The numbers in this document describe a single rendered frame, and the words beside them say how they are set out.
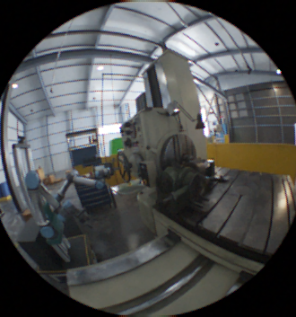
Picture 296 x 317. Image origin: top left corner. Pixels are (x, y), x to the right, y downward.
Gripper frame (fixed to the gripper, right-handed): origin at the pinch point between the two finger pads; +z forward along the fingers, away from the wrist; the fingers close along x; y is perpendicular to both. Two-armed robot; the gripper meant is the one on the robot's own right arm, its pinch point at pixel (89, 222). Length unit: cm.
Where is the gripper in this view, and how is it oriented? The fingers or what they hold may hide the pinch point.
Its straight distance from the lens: 119.1
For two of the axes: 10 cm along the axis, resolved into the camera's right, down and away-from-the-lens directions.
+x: 6.2, 1.6, -7.6
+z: 3.7, 8.0, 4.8
